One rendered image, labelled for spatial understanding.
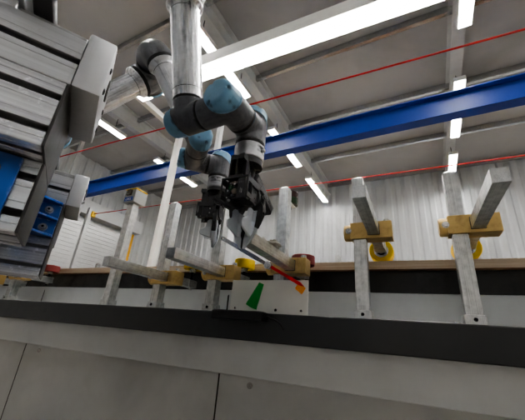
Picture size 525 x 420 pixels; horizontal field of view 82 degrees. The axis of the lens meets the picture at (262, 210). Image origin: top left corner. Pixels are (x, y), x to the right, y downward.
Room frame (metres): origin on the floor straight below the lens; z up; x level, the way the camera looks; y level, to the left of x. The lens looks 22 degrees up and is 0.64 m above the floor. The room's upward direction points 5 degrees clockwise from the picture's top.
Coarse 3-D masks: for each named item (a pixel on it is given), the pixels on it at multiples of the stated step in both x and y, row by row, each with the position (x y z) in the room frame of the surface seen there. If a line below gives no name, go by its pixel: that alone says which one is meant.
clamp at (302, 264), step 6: (294, 258) 0.92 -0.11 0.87; (300, 258) 0.92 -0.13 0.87; (306, 258) 0.91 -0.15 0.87; (300, 264) 0.92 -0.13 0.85; (306, 264) 0.91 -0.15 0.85; (270, 270) 0.97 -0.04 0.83; (282, 270) 0.94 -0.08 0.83; (288, 270) 0.93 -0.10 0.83; (294, 270) 0.92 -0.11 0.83; (300, 270) 0.92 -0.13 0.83; (306, 270) 0.91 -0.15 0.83; (294, 276) 0.97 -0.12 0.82; (300, 276) 0.96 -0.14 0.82; (306, 276) 0.95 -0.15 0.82
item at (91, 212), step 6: (90, 210) 3.21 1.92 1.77; (90, 216) 3.23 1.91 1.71; (84, 222) 3.21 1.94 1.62; (84, 228) 3.21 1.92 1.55; (84, 234) 3.23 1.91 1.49; (78, 240) 3.21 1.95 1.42; (78, 246) 3.21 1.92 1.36; (78, 252) 3.23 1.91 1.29; (72, 258) 3.21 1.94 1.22; (72, 264) 3.21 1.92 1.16
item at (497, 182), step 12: (492, 168) 0.48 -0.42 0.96; (504, 168) 0.47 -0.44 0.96; (492, 180) 0.48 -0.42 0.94; (504, 180) 0.47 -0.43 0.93; (480, 192) 0.57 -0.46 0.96; (492, 192) 0.52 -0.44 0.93; (504, 192) 0.51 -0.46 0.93; (480, 204) 0.59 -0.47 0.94; (492, 204) 0.57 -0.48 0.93; (480, 216) 0.63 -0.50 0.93
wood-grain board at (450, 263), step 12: (324, 264) 1.08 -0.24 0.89; (336, 264) 1.06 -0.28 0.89; (348, 264) 1.04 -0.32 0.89; (372, 264) 1.01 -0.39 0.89; (384, 264) 0.99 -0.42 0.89; (396, 264) 0.97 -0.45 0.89; (408, 264) 0.96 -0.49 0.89; (420, 264) 0.94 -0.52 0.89; (432, 264) 0.92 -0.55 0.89; (444, 264) 0.91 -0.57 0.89; (480, 264) 0.87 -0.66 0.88; (492, 264) 0.85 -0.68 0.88; (504, 264) 0.84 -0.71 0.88; (516, 264) 0.83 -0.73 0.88
